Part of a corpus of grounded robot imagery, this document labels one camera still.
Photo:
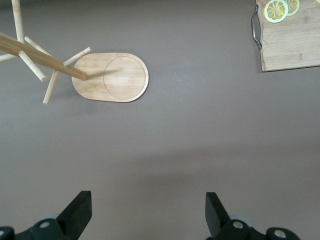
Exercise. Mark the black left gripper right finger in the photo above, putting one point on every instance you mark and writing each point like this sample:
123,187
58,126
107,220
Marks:
217,220

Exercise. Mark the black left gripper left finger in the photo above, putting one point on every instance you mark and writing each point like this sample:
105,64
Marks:
72,220

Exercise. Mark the wooden cup rack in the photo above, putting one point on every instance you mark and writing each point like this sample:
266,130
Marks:
120,77

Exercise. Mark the wooden cutting board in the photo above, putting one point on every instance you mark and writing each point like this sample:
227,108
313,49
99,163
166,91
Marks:
290,45

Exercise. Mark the yellow lemon slice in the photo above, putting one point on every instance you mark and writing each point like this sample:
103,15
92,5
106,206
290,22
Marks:
276,11
293,6

